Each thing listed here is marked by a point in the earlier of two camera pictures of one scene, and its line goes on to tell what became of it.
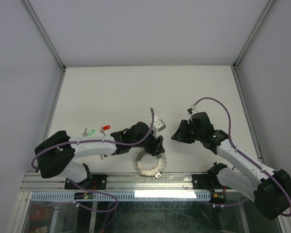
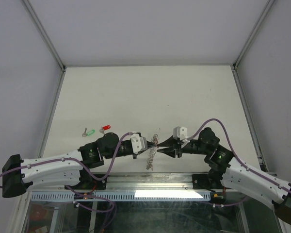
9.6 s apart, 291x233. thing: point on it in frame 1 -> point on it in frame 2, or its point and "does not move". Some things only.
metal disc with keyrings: (141, 171) -> (154, 143)
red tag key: (104, 128) does not move
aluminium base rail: (124, 182) does not move
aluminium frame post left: (45, 34) does not move
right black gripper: (180, 135) -> (177, 150)
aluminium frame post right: (237, 62) does not move
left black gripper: (156, 147) -> (150, 144)
